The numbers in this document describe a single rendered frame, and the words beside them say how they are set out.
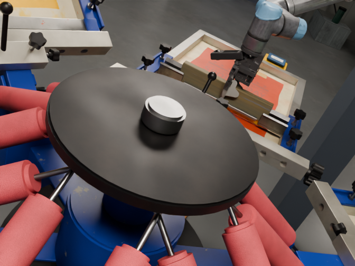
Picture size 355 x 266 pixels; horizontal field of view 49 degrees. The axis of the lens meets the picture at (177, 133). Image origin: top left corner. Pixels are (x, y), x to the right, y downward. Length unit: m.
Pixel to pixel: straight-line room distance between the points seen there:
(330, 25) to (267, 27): 5.84
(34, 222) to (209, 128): 0.28
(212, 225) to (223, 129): 1.81
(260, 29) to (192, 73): 0.30
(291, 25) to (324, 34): 5.81
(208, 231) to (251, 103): 1.12
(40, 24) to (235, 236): 0.82
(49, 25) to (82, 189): 0.62
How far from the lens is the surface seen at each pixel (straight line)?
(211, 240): 2.32
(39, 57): 1.00
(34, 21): 1.16
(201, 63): 1.76
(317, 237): 2.80
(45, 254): 0.74
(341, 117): 2.02
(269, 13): 1.30
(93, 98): 0.56
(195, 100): 0.65
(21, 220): 0.49
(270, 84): 1.86
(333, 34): 7.20
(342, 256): 0.99
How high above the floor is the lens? 1.62
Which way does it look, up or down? 33 degrees down
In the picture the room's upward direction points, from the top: 23 degrees clockwise
